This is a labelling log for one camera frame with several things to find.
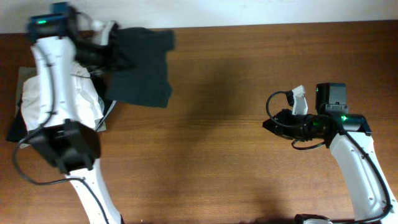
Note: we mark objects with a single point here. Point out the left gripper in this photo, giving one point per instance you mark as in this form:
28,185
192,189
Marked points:
119,60

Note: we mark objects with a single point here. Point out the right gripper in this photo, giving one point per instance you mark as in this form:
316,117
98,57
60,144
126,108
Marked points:
284,132

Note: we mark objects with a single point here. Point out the dark green Nike t-shirt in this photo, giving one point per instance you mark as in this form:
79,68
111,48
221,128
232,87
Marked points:
139,75

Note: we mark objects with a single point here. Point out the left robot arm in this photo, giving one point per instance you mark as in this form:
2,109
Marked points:
60,138

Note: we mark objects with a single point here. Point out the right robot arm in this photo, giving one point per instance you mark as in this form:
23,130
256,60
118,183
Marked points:
349,139

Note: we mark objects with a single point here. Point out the white folded t-shirt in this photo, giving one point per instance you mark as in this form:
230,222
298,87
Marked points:
87,101

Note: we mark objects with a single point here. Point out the grey patterned folded garment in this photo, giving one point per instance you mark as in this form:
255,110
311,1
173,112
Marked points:
103,110

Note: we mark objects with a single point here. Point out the black folded garment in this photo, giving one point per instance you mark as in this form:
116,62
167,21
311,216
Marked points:
100,87

